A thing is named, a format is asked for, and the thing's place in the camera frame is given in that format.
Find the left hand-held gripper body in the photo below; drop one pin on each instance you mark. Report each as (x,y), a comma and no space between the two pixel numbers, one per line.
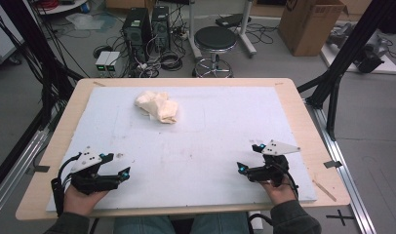
(88,182)

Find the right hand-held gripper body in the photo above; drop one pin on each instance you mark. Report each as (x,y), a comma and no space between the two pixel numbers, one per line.
(270,174)

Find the cream cloth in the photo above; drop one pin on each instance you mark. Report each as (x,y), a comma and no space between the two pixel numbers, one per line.
(158,107)

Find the person's right hand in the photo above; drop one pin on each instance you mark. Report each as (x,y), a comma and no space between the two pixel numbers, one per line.
(282,193)

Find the person's left hand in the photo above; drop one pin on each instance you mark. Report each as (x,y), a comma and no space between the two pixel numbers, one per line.
(79,203)

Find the black tape piece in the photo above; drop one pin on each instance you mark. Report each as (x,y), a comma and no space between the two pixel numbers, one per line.
(40,169)
(332,164)

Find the white foam mat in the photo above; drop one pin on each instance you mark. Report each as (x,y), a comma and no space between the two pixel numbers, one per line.
(192,162)

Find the person's left leg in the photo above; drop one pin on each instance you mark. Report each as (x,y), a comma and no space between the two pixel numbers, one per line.
(144,226)

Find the person's leg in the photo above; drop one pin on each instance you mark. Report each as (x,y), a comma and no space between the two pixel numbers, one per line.
(218,224)
(144,226)

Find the person's right leg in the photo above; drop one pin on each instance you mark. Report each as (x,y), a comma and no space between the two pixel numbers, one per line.
(218,224)

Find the white power supply box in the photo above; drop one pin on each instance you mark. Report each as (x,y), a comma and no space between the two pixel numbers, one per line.
(114,61)
(101,61)

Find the black round stool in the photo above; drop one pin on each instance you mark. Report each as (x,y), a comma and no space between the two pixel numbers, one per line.
(215,38)

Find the large black computer tower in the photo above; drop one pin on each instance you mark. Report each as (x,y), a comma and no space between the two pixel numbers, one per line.
(136,32)

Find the black flat device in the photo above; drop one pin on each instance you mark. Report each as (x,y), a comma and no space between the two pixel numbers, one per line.
(231,20)

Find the cardboard box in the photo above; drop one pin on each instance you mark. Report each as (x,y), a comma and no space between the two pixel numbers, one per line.
(311,27)

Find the clear plastic sheet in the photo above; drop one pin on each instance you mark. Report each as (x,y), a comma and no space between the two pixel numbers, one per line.
(85,22)

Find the slim black computer tower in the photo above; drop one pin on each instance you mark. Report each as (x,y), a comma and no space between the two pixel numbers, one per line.
(161,27)

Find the white board with robot parts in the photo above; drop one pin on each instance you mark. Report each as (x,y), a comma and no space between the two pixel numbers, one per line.
(386,66)

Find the aluminium rail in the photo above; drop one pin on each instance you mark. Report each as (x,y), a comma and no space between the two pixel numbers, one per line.
(345,172)
(17,169)

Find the black metal frame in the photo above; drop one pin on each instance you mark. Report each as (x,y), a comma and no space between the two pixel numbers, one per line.
(348,48)

